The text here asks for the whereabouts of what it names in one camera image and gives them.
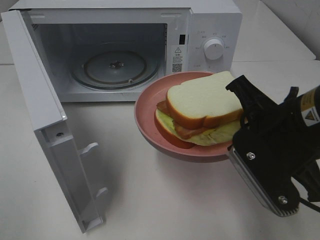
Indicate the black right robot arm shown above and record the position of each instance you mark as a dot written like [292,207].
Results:
[279,142]

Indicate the upper white power knob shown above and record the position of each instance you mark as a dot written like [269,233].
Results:
[213,48]

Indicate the white microwave oven body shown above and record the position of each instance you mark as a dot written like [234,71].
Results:
[66,25]

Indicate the white microwave door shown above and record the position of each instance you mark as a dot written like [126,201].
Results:
[49,120]

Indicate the sandwich with lettuce and bacon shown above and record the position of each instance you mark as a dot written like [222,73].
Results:
[199,112]

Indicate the white warning label sticker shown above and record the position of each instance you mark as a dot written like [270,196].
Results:
[177,59]

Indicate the pink round plate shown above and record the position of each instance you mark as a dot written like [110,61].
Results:
[144,113]

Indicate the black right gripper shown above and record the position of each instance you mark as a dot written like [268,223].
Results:
[291,129]

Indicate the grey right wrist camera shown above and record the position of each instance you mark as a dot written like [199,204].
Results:
[257,165]

